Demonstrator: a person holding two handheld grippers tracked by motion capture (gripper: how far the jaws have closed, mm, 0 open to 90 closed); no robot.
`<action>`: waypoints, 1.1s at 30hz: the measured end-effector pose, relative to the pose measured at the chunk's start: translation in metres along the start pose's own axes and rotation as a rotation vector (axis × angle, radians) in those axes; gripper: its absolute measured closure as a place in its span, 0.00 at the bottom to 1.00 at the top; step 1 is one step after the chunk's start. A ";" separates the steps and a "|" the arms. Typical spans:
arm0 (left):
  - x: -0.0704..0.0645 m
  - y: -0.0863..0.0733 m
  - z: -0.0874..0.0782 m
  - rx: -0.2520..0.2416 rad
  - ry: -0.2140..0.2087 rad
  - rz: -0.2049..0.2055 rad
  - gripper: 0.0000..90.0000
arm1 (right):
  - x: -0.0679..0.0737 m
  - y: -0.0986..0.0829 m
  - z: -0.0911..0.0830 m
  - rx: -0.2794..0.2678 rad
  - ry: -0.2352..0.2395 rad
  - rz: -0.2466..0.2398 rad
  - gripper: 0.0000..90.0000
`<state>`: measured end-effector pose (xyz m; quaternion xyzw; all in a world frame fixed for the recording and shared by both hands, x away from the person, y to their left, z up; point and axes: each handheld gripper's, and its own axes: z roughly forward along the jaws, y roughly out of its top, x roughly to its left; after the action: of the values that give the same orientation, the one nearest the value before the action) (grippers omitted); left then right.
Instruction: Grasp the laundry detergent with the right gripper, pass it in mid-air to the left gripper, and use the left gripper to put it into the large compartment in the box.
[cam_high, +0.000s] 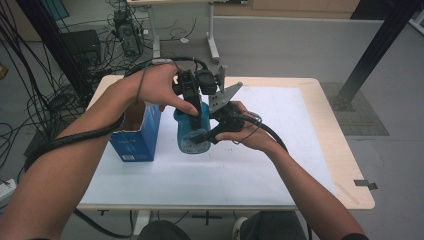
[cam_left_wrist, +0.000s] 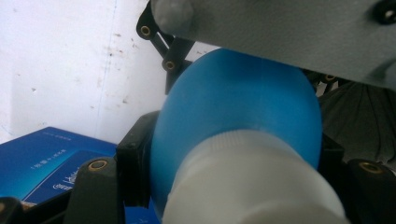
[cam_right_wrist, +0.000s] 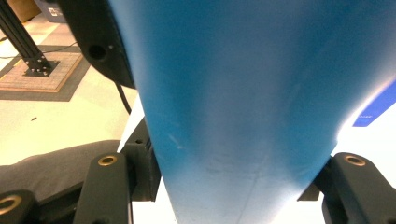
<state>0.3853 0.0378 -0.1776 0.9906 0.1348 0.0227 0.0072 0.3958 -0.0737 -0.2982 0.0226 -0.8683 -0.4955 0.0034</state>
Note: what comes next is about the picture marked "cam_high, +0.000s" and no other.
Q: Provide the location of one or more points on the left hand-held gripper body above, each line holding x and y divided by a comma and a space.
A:
196, 81

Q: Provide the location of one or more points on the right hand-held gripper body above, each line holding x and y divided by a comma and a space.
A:
226, 116

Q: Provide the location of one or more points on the blue bottle with white cap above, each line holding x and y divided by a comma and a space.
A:
186, 140

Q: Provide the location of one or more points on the blue cardboard box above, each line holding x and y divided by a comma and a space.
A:
136, 146

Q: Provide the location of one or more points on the person's right hand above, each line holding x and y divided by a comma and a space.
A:
253, 136

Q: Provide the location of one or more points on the person's left hand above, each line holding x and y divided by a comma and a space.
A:
156, 85

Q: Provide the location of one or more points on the black computer tower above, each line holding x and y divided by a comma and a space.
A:
128, 33

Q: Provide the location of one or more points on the person's white shoe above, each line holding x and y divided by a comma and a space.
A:
239, 228

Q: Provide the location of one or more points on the black equipment case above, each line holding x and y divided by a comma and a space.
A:
83, 46

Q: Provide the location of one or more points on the wooden cabinet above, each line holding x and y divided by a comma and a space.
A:
293, 8

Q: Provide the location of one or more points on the grey tape strip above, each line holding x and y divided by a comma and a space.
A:
365, 184

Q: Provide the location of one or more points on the person's black sleeve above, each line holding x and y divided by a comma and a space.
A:
356, 237

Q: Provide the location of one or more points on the white power strip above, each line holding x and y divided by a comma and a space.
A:
6, 190

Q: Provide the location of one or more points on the white desk frame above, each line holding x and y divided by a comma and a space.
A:
213, 40

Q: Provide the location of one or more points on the black metal post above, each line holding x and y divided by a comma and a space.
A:
56, 43

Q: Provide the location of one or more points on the black slanted frame post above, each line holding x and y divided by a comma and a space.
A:
373, 50

